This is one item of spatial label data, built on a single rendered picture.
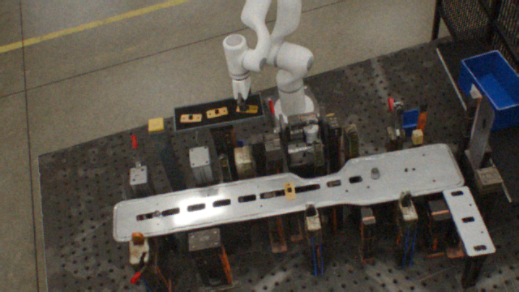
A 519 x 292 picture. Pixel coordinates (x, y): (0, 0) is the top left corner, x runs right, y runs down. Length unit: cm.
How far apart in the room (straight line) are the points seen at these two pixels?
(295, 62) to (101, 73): 232
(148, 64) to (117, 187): 178
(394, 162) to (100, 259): 132
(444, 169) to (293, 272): 74
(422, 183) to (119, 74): 275
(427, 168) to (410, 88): 79
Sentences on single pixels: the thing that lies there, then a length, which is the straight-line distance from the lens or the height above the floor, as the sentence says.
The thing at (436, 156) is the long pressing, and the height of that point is 100.
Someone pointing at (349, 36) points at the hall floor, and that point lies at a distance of 457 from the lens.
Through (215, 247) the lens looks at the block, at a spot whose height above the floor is 102.
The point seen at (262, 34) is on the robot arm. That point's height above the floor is 154.
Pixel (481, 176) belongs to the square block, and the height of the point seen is 106.
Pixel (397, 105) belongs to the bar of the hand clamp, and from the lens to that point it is 243.
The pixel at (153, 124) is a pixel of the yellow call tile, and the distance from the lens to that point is 255.
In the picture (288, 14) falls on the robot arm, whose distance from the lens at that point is 256.
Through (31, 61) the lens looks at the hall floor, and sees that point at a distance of 503.
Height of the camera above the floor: 298
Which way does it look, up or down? 50 degrees down
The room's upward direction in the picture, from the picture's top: 10 degrees counter-clockwise
